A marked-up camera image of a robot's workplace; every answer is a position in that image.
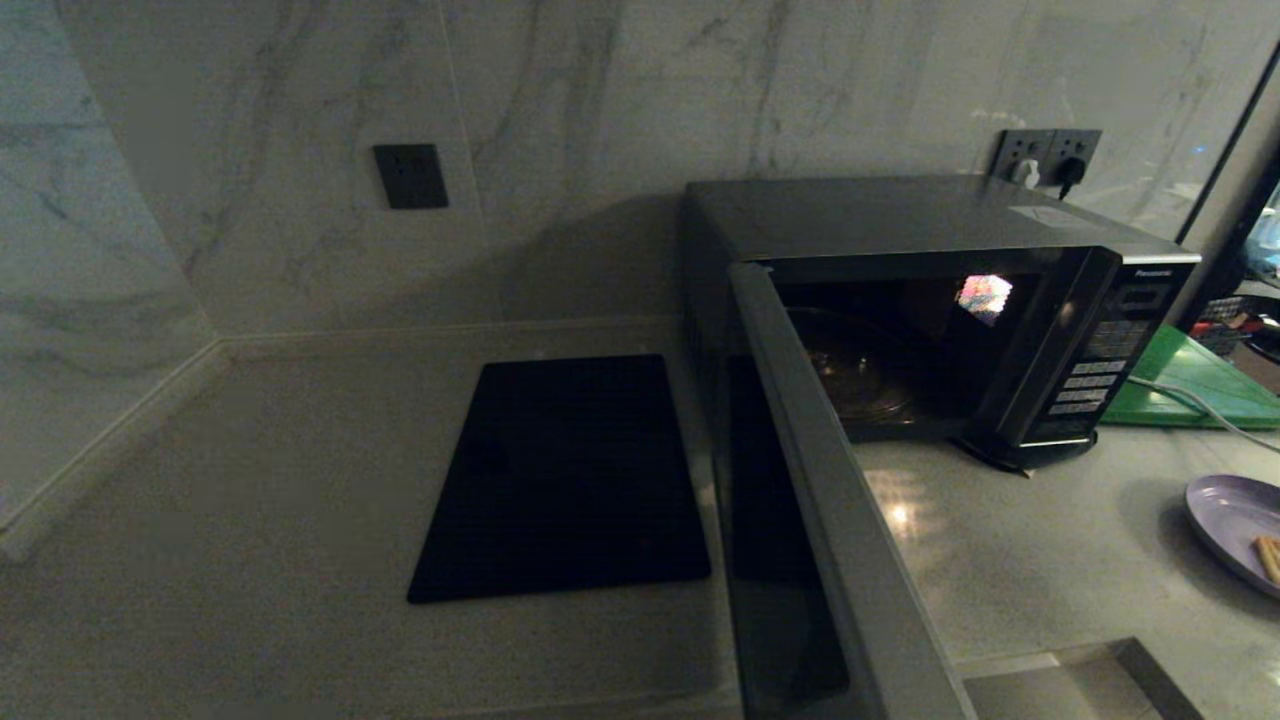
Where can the black glass microwave door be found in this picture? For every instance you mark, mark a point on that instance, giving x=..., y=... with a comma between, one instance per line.
x=815, y=450

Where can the purple plate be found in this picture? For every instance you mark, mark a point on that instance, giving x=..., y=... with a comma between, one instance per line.
x=1225, y=515

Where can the orange snack sticks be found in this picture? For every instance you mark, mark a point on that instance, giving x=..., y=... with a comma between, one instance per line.
x=1270, y=558

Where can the silver black microwave oven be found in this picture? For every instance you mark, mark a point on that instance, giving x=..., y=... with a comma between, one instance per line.
x=880, y=215

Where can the black induction cooktop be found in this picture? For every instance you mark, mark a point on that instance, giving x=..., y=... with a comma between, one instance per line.
x=560, y=480

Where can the white power plug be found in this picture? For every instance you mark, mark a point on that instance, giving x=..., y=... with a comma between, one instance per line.
x=1025, y=173

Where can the black power plug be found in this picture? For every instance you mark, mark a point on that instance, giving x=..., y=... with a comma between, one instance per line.
x=1071, y=174

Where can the white cabinet front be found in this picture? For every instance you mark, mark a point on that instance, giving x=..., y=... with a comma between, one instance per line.
x=1050, y=695

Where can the green cutting board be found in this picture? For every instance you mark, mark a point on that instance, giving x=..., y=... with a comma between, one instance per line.
x=1190, y=370

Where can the dark single wall socket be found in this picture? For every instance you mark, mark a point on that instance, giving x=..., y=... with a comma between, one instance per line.
x=411, y=176

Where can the double wall socket with plugs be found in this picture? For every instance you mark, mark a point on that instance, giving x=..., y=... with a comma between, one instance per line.
x=1017, y=146
x=1078, y=145

